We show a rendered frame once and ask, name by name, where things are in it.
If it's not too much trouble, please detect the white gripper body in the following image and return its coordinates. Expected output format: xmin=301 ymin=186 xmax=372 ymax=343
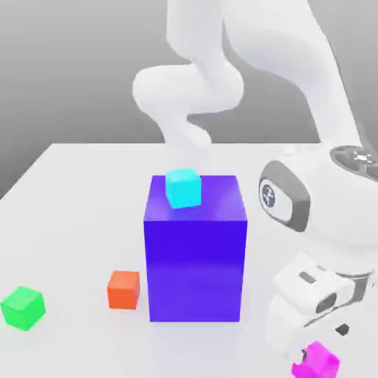
xmin=264 ymin=292 xmax=357 ymax=363

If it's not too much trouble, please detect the small magenta cube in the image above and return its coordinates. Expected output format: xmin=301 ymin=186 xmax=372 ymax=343
xmin=291 ymin=340 xmax=341 ymax=378

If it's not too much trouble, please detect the small orange cube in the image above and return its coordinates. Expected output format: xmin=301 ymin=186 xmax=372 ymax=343
xmin=106 ymin=270 xmax=141 ymax=311

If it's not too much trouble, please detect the small cyan cube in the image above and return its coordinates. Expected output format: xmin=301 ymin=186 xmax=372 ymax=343
xmin=164 ymin=168 xmax=202 ymax=210

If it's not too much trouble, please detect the small green cube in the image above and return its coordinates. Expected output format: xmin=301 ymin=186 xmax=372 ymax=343
xmin=0 ymin=285 xmax=47 ymax=331

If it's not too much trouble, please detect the large blue box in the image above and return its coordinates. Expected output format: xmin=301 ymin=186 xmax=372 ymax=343
xmin=142 ymin=174 xmax=248 ymax=323

